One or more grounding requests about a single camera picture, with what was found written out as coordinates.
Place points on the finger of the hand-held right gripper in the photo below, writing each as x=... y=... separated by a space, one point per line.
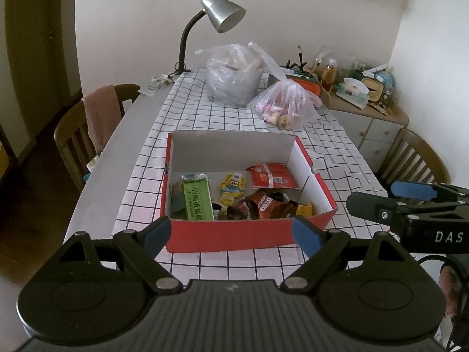
x=366 y=205
x=406 y=190

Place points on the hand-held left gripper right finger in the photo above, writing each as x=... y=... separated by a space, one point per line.
x=304 y=234

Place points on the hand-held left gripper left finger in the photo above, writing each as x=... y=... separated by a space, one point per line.
x=157 y=233

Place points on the gold snack packet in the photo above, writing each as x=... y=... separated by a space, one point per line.
x=304 y=209

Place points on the brown-red snack packet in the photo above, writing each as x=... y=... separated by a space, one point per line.
x=271 y=205

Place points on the green snack packet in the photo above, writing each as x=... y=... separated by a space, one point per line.
x=196 y=201

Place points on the red snack packet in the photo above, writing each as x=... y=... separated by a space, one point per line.
x=271 y=178

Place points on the red cardboard box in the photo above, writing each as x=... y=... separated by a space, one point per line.
x=238 y=234

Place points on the dark brown candy packet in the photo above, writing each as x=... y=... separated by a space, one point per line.
x=238 y=212

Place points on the yellow cartoon snack packet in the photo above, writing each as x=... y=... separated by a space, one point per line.
x=232 y=187

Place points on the person's right hand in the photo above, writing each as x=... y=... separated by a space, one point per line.
x=447 y=289

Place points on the white sideboard cabinet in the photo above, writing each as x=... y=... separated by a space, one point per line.
x=366 y=132

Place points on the yellow box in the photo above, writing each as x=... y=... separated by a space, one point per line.
x=373 y=90

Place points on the white tissue box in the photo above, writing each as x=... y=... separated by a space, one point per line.
x=351 y=93

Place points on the pink plastic bag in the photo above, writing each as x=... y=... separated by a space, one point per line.
x=285 y=102

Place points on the wooden chair with cloth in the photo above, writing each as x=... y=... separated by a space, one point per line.
x=69 y=135

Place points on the pink cloth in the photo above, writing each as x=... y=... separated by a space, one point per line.
x=100 y=113

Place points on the amber glass jar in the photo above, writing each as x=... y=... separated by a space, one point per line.
x=329 y=77

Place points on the orange storage box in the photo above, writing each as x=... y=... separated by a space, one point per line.
x=307 y=84

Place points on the white checked tablecloth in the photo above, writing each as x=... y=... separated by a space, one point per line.
x=234 y=117

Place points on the white plastic packet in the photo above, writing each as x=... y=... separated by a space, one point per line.
x=154 y=90

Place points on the clear plastic bag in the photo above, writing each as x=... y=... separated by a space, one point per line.
x=231 y=84

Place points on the wooden door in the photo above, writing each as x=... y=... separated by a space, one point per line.
x=36 y=44

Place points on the silver desk lamp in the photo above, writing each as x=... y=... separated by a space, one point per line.
x=223 y=11

